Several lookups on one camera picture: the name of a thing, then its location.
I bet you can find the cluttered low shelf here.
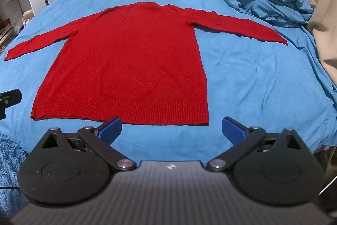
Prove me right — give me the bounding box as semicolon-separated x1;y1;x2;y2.
0;18;14;50

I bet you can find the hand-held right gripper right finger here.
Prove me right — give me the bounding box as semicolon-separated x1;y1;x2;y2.
206;116;306;172

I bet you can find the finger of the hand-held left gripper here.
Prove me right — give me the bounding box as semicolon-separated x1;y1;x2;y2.
0;89;22;120

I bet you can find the white bag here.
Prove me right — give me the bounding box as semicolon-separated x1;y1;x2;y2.
22;11;35;28

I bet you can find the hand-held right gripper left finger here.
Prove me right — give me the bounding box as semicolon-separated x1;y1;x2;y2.
37;116;137;172

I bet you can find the red knit sweater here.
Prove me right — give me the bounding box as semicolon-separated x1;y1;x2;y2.
4;2;288;126

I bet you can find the blue shaggy rug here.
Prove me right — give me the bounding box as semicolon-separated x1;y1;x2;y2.
0;132;29;216

